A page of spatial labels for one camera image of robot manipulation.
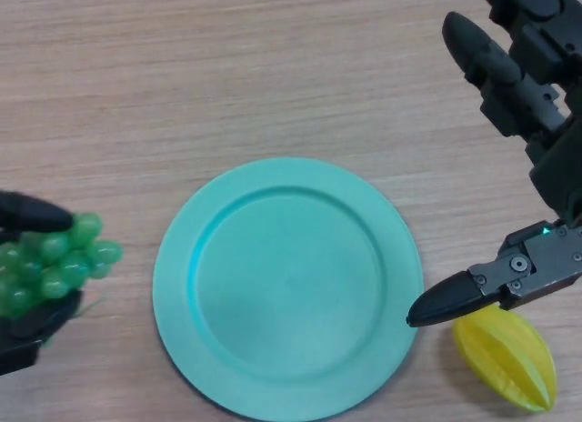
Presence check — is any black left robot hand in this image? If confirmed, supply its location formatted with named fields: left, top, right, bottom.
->
left=0, top=190, right=85, bottom=377

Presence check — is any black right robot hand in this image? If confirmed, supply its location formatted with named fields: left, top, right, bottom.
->
left=405, top=0, right=582, bottom=327

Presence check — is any green grapes bunch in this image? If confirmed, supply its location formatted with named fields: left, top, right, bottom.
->
left=0, top=211, right=125, bottom=350

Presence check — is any green round plate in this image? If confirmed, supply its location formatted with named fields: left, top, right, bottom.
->
left=152, top=156, right=426, bottom=422

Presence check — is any yellow starfruit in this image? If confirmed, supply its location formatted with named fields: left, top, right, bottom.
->
left=452, top=303, right=558, bottom=414

